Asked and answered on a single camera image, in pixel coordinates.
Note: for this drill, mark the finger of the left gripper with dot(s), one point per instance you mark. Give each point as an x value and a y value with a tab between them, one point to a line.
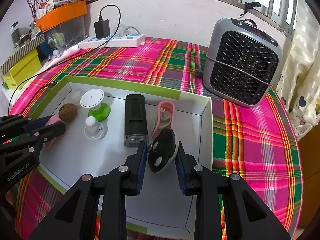
15	125
23	141

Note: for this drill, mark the pink clip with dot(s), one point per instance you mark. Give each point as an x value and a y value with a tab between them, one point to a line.
55	128

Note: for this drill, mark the patterned curtain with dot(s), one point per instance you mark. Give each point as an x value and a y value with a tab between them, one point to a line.
298	86

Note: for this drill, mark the pink white clip holder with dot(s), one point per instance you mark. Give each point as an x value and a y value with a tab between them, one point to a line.
165	117

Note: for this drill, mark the yellow green box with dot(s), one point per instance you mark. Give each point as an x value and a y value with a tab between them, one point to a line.
23	69

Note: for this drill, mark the black round plush toy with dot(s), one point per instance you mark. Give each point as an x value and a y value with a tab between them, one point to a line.
163	150

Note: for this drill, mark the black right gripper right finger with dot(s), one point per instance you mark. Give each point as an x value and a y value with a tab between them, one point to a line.
197	180

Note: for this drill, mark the orange lidded storage bin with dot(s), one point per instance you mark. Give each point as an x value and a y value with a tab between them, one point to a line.
64	26

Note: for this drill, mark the small white suction knob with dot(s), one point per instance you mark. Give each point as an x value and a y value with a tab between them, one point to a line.
94	130

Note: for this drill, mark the white power strip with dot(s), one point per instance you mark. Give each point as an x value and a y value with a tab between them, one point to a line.
129	41

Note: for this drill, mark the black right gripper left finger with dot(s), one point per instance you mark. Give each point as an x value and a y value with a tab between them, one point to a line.
125	180

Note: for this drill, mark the grey portable fan heater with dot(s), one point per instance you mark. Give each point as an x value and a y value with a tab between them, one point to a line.
242	62

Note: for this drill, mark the white green suction knob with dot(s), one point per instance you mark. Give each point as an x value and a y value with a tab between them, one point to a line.
93	101

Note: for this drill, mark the black rectangular device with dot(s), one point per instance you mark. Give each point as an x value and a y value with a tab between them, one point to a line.
135	125

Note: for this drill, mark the brown walnut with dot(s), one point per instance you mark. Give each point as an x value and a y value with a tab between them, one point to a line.
67	112

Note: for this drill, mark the green white shallow box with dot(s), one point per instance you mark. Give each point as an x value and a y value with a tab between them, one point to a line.
160	209

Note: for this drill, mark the black power adapter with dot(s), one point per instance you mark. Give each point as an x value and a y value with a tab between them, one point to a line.
102	28

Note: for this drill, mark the plaid pink green tablecloth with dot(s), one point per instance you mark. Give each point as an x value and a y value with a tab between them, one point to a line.
259	143

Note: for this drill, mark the striped grey box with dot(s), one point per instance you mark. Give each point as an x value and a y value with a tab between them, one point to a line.
13	59

